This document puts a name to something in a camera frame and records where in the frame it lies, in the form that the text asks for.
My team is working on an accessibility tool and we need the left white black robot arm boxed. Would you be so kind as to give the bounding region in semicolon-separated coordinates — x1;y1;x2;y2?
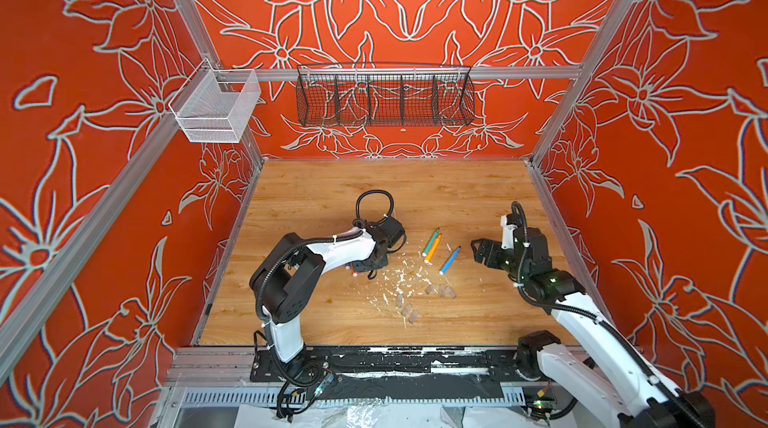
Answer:
249;217;407;363

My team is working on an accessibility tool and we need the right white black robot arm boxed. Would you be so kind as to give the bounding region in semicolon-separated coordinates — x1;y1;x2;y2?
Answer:
471;225;716;427

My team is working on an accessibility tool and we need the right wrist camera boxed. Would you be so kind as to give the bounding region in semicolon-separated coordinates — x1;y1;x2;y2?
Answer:
500;213;518;250

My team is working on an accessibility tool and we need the base cable bundle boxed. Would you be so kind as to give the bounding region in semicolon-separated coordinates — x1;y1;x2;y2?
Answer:
263;363;335;423
520;379;580;427

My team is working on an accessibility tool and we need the left base cable bundle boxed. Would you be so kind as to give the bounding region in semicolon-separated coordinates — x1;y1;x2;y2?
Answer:
263;363;335;423

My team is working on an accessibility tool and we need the black wire basket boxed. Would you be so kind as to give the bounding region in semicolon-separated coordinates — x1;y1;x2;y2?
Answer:
296;62;476;128

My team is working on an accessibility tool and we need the green marker pen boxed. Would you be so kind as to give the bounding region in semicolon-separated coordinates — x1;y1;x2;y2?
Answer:
422;228;441;258

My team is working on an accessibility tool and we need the white mesh basket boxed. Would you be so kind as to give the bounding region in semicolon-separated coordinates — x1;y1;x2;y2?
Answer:
169;58;262;144

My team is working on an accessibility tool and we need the blue marker pen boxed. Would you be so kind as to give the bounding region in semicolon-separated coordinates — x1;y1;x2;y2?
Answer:
439;246;461;275

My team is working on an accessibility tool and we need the orange marker pen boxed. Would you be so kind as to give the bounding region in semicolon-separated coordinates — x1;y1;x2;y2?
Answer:
425;233;442;264

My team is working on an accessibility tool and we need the right base cable bundle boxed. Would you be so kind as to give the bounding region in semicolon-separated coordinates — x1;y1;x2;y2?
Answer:
520;379;580;427

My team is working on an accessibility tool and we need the grey slotted cable duct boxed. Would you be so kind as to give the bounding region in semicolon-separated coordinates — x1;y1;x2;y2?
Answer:
179;386;526;408

